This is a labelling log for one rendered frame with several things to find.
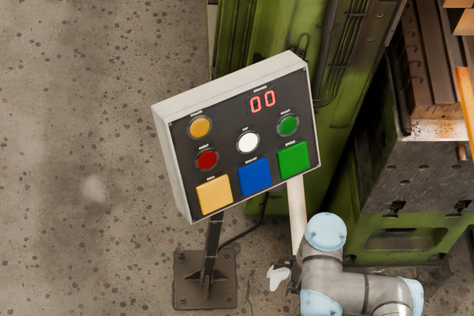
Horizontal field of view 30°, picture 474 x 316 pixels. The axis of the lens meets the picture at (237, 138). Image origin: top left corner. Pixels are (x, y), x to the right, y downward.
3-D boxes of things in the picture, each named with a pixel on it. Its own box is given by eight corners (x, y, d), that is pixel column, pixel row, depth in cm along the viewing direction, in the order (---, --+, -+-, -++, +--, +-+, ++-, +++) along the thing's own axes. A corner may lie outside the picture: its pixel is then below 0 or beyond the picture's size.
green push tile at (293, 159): (310, 167, 203) (306, 141, 198) (282, 180, 201) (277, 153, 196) (306, 163, 204) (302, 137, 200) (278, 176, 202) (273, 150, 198)
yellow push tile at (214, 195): (233, 202, 197) (227, 176, 193) (203, 215, 194) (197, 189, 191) (230, 198, 198) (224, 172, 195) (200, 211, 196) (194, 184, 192)
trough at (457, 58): (477, 104, 214) (479, 101, 213) (456, 104, 214) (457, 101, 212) (448, -33, 234) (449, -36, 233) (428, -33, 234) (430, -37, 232)
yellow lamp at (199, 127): (210, 138, 185) (211, 128, 182) (187, 139, 185) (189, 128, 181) (209, 125, 187) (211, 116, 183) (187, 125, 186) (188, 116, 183)
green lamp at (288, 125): (297, 135, 196) (300, 126, 192) (276, 135, 196) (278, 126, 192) (295, 123, 198) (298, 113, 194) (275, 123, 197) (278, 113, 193)
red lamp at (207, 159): (217, 171, 190) (219, 161, 186) (195, 171, 190) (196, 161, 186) (216, 158, 192) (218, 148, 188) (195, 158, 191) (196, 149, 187)
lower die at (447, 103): (487, 118, 221) (499, 101, 213) (408, 118, 219) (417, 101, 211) (458, -16, 241) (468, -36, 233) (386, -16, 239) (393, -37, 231)
